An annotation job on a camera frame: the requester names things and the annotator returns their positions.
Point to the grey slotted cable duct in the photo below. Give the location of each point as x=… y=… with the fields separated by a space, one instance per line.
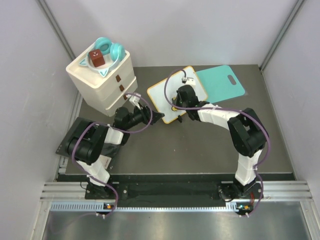
x=69 y=206

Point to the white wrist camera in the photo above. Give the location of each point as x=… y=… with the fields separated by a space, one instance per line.
x=189 y=81
x=135 y=100

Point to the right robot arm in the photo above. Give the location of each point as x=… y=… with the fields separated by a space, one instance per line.
x=246 y=130

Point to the teal cutting board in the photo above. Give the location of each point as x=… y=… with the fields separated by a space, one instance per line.
x=220 y=83

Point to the white three-drawer storage cabinet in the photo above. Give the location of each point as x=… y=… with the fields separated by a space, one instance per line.
x=103 y=88

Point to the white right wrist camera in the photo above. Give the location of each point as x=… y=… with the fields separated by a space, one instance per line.
x=189 y=81

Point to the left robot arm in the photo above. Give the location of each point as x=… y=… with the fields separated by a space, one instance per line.
x=85 y=142

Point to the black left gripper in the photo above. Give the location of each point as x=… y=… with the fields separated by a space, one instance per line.
x=146 y=114

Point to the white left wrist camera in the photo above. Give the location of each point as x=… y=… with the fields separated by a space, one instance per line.
x=135 y=100

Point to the yellow-framed whiteboard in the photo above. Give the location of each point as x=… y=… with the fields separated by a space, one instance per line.
x=156 y=93

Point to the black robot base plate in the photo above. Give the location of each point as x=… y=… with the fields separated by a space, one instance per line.
x=181 y=194

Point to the teal cat-ear headphones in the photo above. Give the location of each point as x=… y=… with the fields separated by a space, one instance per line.
x=115 y=51

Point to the aluminium frame rail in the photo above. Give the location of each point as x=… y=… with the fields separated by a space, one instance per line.
x=271 y=190

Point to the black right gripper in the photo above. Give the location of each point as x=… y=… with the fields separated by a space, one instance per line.
x=177 y=102

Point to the brown cube toy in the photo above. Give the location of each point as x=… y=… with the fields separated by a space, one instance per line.
x=97 y=58

